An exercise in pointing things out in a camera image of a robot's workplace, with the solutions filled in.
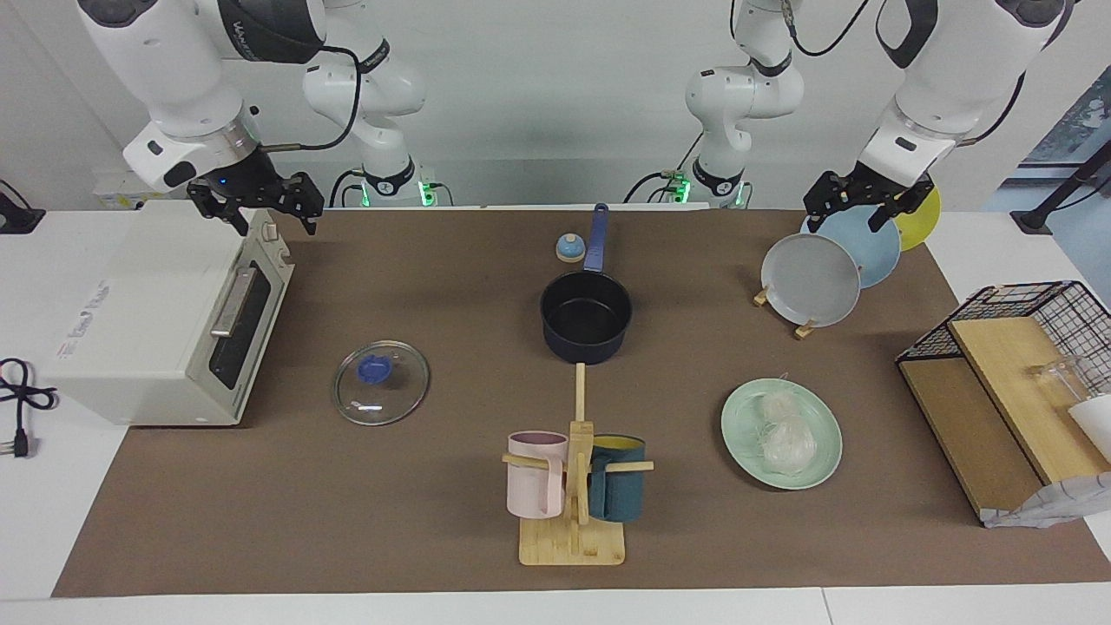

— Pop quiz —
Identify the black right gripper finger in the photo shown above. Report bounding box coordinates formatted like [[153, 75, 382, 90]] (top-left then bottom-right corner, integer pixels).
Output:
[[271, 172, 325, 237], [187, 176, 251, 237]]

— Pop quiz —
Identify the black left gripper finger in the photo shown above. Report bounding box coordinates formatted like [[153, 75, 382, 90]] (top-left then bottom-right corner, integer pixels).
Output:
[[868, 176, 937, 234], [803, 172, 853, 220]]

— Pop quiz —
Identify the glass lid with blue knob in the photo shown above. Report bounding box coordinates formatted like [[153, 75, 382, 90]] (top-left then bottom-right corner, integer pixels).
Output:
[[332, 340, 431, 427]]

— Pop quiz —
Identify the white vermicelli bundle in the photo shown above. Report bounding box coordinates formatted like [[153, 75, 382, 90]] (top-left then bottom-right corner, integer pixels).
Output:
[[748, 375, 818, 477]]

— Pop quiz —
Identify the yellow plate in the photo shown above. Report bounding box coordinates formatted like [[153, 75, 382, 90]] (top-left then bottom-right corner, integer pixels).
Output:
[[892, 182, 942, 253]]

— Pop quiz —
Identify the light blue plate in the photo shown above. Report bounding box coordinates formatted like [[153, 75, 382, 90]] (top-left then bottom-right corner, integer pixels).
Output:
[[800, 205, 902, 289]]

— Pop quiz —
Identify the grey plate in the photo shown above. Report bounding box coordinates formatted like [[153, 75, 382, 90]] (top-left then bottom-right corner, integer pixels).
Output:
[[761, 234, 862, 328]]

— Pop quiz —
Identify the wooden plate rack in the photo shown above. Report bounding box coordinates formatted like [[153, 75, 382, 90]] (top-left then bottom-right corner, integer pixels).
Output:
[[753, 282, 818, 340]]

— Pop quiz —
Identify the mint green plate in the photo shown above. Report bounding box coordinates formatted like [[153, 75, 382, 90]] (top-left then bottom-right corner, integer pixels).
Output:
[[720, 378, 844, 491]]

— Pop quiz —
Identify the white toaster oven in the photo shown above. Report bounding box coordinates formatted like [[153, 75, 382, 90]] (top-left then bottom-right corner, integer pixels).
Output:
[[42, 201, 296, 428]]

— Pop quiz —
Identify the black stand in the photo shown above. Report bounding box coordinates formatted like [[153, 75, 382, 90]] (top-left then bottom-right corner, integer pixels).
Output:
[[1011, 139, 1111, 234]]

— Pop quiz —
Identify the window pane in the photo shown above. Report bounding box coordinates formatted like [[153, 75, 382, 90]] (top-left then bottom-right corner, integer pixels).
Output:
[[1020, 65, 1111, 166]]

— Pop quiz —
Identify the black clamp base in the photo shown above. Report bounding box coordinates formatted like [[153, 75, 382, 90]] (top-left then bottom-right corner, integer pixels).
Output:
[[0, 178, 46, 234]]

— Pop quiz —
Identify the light wooden board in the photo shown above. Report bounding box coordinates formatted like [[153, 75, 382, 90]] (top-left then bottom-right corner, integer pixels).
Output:
[[948, 317, 1111, 485]]

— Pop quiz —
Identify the dark wooden board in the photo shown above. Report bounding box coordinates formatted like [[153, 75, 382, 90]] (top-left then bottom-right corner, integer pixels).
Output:
[[898, 358, 1047, 522]]

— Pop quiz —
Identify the clear glass cup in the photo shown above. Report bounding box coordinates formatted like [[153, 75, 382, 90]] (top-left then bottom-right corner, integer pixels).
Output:
[[1031, 356, 1096, 409]]

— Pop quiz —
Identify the dark blue saucepan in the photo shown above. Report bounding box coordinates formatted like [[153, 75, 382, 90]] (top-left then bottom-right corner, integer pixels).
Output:
[[540, 203, 633, 365]]

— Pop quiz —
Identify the white cup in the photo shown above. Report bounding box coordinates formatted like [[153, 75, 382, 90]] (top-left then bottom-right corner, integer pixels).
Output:
[[1068, 395, 1111, 461]]

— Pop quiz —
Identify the brown table mat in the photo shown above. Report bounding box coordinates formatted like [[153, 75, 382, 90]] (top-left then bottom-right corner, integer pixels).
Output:
[[52, 208, 1111, 598]]

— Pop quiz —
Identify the grey patterned cloth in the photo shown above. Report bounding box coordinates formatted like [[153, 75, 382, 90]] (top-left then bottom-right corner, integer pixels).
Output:
[[981, 473, 1111, 529]]

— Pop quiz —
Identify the dark teal mug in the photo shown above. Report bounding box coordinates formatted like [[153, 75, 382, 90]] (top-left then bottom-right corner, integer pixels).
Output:
[[588, 435, 647, 523]]

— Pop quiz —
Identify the pink mug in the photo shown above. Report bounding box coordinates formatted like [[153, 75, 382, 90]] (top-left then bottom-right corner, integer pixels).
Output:
[[507, 431, 570, 520]]

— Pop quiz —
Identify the wooden mug tree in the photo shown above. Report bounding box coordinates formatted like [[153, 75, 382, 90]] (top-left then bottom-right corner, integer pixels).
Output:
[[502, 363, 654, 567]]

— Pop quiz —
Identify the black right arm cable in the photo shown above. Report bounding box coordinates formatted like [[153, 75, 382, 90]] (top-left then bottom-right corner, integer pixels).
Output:
[[256, 42, 364, 154]]

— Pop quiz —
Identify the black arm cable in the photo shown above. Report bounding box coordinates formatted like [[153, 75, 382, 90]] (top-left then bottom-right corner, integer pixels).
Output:
[[256, 42, 364, 154], [777, 0, 1029, 147]]

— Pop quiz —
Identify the black wire basket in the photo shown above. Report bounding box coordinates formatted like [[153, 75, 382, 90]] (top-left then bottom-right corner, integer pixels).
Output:
[[896, 280, 1111, 400]]

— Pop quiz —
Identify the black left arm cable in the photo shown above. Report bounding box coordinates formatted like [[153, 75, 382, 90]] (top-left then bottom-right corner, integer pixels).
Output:
[[777, 0, 1029, 147]]

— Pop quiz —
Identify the black power cable with plug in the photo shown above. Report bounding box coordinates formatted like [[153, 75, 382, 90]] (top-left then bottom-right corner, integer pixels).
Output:
[[0, 358, 57, 459]]

